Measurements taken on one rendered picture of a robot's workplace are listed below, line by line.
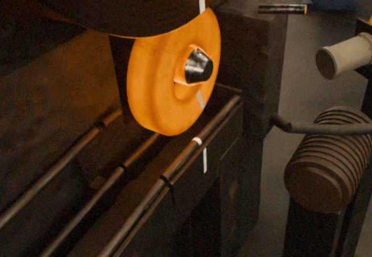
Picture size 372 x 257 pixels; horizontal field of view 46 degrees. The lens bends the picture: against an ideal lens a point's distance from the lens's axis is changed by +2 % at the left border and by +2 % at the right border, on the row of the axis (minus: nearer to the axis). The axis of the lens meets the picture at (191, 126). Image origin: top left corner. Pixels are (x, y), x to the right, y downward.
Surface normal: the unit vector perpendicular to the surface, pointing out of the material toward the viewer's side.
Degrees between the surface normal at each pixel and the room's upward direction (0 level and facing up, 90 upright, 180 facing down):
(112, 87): 90
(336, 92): 1
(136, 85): 74
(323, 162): 4
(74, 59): 90
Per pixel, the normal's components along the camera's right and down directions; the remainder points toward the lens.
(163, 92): 0.86, 0.29
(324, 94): -0.04, -0.79
